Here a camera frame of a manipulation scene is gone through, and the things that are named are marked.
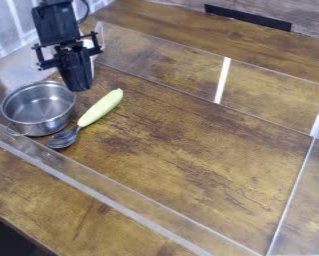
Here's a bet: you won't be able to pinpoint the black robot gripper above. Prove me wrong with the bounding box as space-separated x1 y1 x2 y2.
30 0 102 92

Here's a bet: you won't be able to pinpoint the small stainless steel pot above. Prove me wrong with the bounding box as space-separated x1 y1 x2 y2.
1 81 76 137

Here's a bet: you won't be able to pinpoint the white and red toy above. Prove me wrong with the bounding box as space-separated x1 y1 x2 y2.
81 38 97 80

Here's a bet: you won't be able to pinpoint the clear acrylic barrier walls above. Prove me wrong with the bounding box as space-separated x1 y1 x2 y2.
0 24 319 256

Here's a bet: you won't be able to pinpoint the black strip on table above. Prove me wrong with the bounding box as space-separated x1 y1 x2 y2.
204 4 292 32

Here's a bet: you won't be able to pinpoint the black cable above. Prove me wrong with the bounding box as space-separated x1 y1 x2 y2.
73 0 92 24

